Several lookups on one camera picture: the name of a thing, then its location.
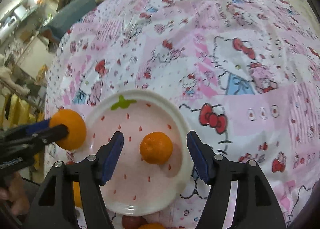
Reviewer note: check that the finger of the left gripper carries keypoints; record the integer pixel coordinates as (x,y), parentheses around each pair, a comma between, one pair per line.
(29,129)
(42,138)

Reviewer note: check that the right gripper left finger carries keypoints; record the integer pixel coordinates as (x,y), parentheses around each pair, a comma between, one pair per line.
(54,206)

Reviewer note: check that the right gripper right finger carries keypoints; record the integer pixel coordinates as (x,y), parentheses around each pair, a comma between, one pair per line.
(256,204)

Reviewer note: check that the large orange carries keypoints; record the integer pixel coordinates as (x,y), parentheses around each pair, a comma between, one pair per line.
(75,126)
(77,195)

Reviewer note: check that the red cherry tomato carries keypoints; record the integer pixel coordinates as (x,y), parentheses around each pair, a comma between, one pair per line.
(129,222)

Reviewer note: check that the small mandarin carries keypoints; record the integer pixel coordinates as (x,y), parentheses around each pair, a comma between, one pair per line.
(155,225)
(156,148)

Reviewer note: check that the left hand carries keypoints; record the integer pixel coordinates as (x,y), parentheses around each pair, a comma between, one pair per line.
(15,194)

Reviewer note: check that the blue grey pillow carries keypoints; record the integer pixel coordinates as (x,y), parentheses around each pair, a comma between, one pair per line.
(65,18)

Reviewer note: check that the pink hello kitty blanket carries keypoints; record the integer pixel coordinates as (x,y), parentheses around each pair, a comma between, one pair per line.
(243,74)

